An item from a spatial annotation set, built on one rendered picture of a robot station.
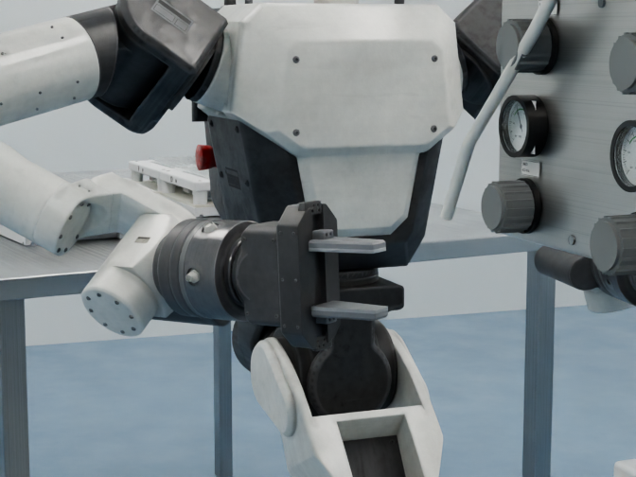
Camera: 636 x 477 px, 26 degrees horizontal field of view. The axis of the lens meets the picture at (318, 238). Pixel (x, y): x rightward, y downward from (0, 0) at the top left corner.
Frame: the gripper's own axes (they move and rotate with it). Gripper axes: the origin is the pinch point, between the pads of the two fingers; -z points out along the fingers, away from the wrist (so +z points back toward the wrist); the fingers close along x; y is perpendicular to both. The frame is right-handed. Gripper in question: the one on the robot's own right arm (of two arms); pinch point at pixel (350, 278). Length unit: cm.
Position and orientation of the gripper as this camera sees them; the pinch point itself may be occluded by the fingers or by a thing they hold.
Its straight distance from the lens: 113.4
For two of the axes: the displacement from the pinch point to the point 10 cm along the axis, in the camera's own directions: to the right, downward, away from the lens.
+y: -6.0, 1.2, -7.9
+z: -8.0, -0.4, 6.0
